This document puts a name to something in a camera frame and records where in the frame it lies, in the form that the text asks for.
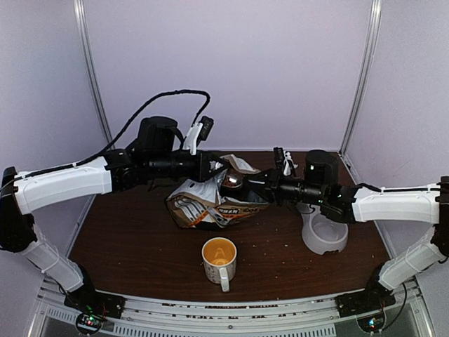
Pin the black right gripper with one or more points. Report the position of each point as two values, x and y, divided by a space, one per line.
272 180

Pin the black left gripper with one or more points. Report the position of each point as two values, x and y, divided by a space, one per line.
203 170

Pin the metal spoon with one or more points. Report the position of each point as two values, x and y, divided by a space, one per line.
233 173

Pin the brown dog food bag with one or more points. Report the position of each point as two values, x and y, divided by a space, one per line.
207 206

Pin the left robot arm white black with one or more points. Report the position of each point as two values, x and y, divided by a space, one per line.
159 151

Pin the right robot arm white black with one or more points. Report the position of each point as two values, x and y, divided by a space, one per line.
362 203

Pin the white double pet bowl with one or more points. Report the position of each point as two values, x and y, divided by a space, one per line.
319 234

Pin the white mug yellow inside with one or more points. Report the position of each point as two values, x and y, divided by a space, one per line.
219 256

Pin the right circuit board with leds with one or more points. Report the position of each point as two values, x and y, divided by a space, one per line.
372 323

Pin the circuit board with leds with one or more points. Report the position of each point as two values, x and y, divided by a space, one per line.
88 324
372 323

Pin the left circuit board with leds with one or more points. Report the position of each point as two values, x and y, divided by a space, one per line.
88 324

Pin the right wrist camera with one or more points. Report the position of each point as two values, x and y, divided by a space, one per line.
284 162

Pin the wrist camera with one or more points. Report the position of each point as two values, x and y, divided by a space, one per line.
197 133
284 162

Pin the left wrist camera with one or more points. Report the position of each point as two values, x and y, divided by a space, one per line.
197 133

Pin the right aluminium corner post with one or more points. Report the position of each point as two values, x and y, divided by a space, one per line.
366 64

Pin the aluminium corner post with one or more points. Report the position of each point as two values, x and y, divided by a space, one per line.
366 64
80 17

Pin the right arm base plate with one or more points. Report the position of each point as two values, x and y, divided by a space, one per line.
360 302

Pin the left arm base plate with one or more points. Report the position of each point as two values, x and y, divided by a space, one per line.
96 303

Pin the left aluminium corner post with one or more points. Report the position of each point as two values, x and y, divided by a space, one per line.
80 17

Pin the aluminium front rail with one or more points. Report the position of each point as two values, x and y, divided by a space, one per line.
313 316

